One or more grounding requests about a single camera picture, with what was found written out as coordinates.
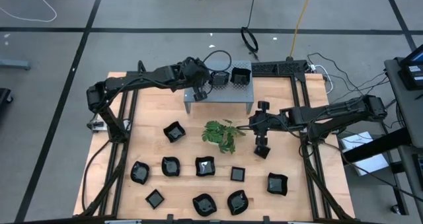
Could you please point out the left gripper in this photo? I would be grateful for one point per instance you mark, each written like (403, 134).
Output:
(197, 72)

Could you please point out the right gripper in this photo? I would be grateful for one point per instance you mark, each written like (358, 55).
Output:
(264, 123)

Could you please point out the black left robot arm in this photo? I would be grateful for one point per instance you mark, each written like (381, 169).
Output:
(138, 80)

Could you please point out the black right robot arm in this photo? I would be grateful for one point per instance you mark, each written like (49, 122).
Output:
(330, 113)

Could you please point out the black leaf shaped mini plate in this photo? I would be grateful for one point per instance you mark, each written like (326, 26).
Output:
(139, 172)
(237, 202)

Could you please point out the grey perforated metal shelf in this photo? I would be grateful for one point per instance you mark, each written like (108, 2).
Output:
(228, 96)

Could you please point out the green plant in white pot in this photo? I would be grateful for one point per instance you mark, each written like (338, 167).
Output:
(219, 134)

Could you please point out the white paper box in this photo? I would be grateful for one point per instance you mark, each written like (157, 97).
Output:
(373, 166)

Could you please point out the grey side desk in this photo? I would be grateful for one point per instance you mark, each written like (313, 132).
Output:
(409, 108)

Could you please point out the dark desk monitor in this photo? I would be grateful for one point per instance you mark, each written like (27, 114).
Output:
(413, 73)

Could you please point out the grey furniture foot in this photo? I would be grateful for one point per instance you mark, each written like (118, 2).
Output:
(13, 64)

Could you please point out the black chair base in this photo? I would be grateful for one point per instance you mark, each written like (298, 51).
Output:
(4, 96)

